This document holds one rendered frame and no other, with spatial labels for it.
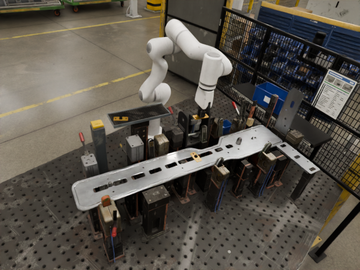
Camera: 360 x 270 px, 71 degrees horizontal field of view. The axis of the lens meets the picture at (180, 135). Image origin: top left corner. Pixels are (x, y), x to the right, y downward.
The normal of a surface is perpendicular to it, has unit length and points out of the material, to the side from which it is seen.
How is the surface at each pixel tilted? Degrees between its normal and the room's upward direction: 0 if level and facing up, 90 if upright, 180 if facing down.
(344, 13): 90
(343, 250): 0
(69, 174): 0
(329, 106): 90
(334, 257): 0
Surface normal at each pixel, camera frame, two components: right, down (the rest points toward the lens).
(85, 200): 0.11, -0.78
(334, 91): -0.86, 0.24
